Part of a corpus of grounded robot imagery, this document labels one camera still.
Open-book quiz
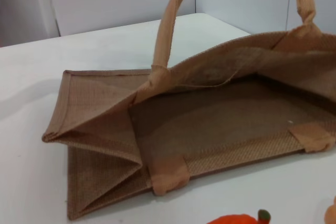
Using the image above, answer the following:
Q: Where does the brown jute handbag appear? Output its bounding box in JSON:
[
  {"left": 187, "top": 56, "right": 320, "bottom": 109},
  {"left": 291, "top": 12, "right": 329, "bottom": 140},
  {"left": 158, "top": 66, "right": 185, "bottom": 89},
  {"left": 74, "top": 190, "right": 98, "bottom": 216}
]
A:
[{"left": 41, "top": 0, "right": 336, "bottom": 221}]

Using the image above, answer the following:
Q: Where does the orange fruit with stem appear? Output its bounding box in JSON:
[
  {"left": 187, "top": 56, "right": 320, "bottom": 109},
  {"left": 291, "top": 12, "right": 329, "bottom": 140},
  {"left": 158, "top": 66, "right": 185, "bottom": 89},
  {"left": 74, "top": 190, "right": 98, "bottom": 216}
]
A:
[{"left": 206, "top": 209, "right": 271, "bottom": 224}]

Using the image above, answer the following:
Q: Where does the orange striped bread loaf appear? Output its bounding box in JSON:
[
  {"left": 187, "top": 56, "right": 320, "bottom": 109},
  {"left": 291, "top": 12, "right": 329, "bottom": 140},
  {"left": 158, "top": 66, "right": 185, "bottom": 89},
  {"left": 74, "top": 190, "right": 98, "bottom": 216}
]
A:
[{"left": 324, "top": 195, "right": 336, "bottom": 224}]

